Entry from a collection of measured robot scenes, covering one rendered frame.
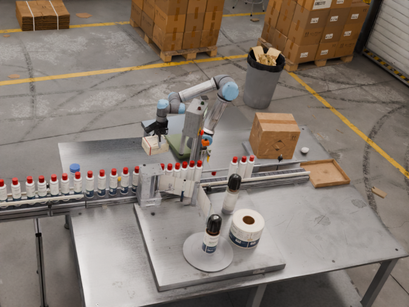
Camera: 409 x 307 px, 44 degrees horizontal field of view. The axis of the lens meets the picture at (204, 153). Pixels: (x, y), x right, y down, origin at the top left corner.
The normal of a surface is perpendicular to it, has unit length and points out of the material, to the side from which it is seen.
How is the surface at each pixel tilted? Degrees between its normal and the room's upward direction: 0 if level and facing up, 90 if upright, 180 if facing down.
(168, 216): 0
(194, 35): 87
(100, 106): 0
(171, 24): 90
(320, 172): 0
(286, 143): 90
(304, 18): 90
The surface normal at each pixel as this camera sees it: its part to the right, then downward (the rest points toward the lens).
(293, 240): 0.15, -0.78
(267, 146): 0.15, 0.62
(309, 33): 0.50, 0.55
